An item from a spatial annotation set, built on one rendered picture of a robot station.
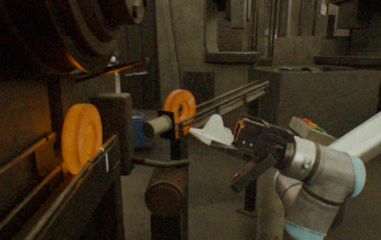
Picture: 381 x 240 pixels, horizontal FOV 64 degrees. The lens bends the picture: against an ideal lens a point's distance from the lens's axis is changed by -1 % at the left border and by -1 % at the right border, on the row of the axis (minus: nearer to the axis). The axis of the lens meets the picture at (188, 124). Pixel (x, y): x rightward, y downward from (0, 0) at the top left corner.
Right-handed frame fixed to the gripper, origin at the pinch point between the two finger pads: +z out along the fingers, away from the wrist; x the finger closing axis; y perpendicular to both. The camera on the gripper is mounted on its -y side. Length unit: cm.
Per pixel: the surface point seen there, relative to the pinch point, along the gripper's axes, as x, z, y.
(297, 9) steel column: -849, -216, 205
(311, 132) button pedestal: -56, -48, 1
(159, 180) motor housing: -24.5, 3.8, -24.2
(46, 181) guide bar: 13.8, 23.4, -13.0
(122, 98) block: -19.7, 20.7, -1.8
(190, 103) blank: -50, 2, -3
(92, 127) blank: -2.2, 21.9, -6.3
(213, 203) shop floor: -109, -33, -68
